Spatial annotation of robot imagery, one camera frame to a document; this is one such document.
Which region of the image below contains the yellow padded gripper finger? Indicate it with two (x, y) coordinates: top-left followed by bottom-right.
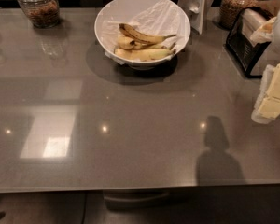
(251, 97), (280, 124)

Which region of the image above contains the spotted banana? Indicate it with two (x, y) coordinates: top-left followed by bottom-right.
(119, 23), (175, 44)

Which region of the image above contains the bottom yellow banana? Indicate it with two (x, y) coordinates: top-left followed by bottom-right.
(114, 49), (175, 62)

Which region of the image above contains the glass jar with granola left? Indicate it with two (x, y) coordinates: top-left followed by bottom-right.
(17, 0), (60, 28)

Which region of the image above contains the white bowl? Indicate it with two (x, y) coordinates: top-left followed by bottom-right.
(94, 0), (191, 70)

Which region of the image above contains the yellow banana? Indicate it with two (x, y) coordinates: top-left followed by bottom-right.
(117, 35), (173, 50)
(114, 49), (175, 62)

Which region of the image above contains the middle yellow banana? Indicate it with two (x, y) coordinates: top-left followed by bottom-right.
(117, 35), (173, 50)

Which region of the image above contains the white paper bowl liner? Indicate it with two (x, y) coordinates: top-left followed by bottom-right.
(94, 0), (190, 69)

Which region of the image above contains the glass jar with cereal right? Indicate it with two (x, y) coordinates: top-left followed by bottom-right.
(219, 0), (260, 29)

